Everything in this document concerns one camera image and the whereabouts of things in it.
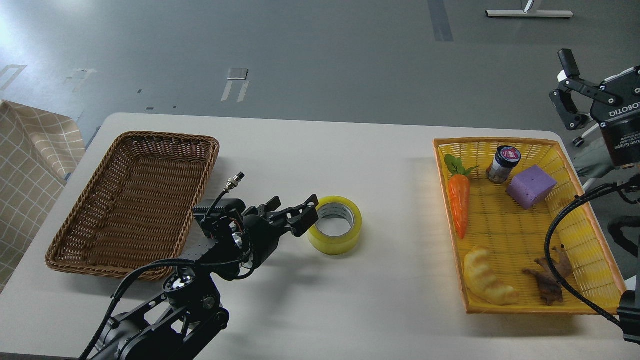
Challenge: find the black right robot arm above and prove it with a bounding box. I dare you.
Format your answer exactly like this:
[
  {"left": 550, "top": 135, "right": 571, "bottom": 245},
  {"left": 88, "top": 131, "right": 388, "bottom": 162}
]
[{"left": 544, "top": 48, "right": 640, "bottom": 344}]

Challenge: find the brown wicker basket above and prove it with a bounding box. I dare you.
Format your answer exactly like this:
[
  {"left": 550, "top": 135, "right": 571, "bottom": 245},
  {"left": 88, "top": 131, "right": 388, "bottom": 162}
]
[{"left": 45, "top": 131, "right": 220, "bottom": 280}]

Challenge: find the white stand base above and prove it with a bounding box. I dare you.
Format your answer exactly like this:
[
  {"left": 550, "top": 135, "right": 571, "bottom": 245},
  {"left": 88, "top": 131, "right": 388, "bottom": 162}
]
[{"left": 485, "top": 0, "right": 575, "bottom": 19}]

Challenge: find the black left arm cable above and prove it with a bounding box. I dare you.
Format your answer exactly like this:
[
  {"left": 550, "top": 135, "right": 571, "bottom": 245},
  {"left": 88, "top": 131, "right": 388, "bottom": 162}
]
[{"left": 77, "top": 257, "right": 251, "bottom": 360}]

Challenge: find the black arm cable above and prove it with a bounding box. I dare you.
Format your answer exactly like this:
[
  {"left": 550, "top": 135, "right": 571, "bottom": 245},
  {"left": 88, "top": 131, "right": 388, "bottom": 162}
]
[
  {"left": 77, "top": 257, "right": 251, "bottom": 360},
  {"left": 544, "top": 182, "right": 636, "bottom": 328}
]

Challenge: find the brown toy animal figure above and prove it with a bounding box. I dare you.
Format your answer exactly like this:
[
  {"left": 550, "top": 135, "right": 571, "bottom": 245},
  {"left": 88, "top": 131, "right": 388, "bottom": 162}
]
[{"left": 522, "top": 244, "right": 574, "bottom": 306}]

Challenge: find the toy croissant bread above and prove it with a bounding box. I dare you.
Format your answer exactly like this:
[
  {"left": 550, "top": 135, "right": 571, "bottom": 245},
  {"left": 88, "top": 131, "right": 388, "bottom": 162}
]
[{"left": 462, "top": 245, "right": 519, "bottom": 306}]

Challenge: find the beige checkered cloth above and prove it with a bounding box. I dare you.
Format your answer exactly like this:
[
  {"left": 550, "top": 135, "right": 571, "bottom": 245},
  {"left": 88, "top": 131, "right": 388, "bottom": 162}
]
[{"left": 0, "top": 100, "right": 86, "bottom": 289}]

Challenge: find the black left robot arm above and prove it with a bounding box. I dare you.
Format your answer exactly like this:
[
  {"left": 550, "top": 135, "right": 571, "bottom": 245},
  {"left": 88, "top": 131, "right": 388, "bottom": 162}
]
[{"left": 80, "top": 172, "right": 319, "bottom": 360}]

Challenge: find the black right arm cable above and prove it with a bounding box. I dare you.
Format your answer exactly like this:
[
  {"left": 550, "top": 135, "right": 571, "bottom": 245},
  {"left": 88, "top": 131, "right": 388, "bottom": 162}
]
[{"left": 544, "top": 182, "right": 636, "bottom": 328}]

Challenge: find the yellow tape roll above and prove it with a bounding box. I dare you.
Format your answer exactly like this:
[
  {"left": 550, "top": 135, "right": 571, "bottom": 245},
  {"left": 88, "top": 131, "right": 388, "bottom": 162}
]
[{"left": 307, "top": 195, "right": 363, "bottom": 256}]

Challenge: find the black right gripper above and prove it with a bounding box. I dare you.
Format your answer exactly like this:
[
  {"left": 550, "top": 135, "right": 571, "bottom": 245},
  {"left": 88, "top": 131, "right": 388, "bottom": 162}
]
[{"left": 550, "top": 48, "right": 640, "bottom": 167}]

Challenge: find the yellow plastic basket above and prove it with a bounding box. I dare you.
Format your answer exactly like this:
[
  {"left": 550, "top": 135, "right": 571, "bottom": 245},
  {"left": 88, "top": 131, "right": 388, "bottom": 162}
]
[{"left": 433, "top": 137, "right": 626, "bottom": 315}]

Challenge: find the purple foam block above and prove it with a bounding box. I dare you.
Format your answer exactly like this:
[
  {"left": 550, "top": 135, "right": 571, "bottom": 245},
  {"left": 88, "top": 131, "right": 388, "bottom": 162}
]
[{"left": 506, "top": 165, "right": 558, "bottom": 210}]

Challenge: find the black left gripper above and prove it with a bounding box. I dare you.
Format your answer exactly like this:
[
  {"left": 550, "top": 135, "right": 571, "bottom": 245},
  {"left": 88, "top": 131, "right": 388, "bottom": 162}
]
[{"left": 242, "top": 194, "right": 319, "bottom": 270}]

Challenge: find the orange toy carrot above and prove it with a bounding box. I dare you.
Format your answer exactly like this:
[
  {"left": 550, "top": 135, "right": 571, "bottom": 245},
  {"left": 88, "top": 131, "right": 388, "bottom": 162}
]
[{"left": 444, "top": 153, "right": 478, "bottom": 239}]

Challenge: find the person in grey clothes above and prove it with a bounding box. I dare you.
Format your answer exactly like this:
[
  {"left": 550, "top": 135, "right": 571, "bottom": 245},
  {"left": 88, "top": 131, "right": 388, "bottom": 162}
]
[{"left": 573, "top": 137, "right": 620, "bottom": 179}]

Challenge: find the small dark-lidded jar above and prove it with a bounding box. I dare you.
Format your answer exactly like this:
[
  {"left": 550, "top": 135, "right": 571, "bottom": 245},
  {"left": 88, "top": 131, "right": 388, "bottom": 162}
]
[{"left": 486, "top": 145, "right": 522, "bottom": 184}]

